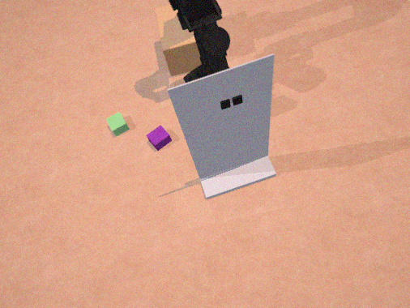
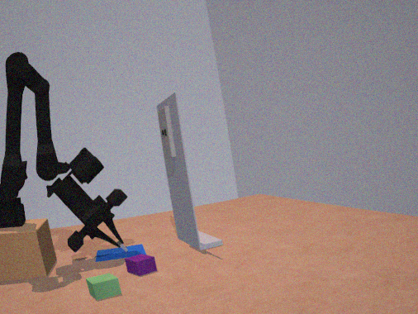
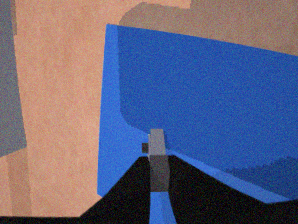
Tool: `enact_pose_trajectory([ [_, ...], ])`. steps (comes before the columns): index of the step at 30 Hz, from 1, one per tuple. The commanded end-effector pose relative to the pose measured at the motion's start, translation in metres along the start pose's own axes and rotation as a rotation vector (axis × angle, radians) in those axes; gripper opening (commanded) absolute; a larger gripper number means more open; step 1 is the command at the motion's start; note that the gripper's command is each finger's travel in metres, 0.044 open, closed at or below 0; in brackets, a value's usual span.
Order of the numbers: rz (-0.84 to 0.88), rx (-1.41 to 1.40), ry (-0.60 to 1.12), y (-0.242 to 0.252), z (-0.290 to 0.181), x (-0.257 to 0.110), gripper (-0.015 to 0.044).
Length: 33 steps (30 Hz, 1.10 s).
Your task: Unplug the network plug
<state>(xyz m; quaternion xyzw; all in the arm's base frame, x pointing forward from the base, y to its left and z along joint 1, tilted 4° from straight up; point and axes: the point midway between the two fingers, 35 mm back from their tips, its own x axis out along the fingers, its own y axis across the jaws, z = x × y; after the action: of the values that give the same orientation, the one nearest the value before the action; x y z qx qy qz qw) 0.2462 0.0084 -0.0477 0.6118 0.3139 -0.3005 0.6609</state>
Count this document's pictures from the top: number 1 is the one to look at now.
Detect purple cube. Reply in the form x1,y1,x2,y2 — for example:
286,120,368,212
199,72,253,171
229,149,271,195
147,126,172,151

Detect green block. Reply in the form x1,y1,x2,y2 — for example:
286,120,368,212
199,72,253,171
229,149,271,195
105,112,130,136

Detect grey panel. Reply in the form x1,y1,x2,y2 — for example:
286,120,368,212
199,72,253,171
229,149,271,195
167,54,276,199

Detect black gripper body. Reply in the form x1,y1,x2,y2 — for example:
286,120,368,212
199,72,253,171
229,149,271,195
200,52,230,74

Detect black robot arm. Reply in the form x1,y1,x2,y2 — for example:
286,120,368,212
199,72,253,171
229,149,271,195
168,0,230,83

